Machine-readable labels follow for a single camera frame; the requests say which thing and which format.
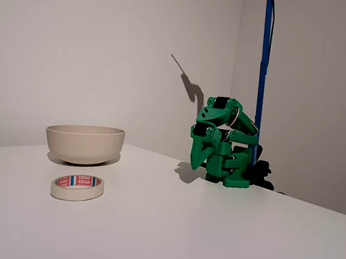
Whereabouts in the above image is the cream masking tape roll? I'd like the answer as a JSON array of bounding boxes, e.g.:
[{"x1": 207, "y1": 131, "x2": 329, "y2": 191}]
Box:
[{"x1": 49, "y1": 171, "x2": 106, "y2": 205}]

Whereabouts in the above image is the black table clamp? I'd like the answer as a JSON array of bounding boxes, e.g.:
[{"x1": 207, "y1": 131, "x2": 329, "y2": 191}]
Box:
[{"x1": 246, "y1": 143, "x2": 279, "y2": 191}]

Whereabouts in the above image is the beige bowl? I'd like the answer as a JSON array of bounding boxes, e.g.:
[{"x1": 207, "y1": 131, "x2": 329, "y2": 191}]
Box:
[{"x1": 42, "y1": 120, "x2": 127, "y2": 170}]

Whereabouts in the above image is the blue camera pole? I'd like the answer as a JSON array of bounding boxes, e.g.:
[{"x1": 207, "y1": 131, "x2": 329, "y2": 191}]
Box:
[{"x1": 245, "y1": 0, "x2": 278, "y2": 170}]

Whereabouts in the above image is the black cable on pole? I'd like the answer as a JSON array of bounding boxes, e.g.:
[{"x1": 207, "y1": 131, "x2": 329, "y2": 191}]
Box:
[{"x1": 265, "y1": 0, "x2": 279, "y2": 68}]

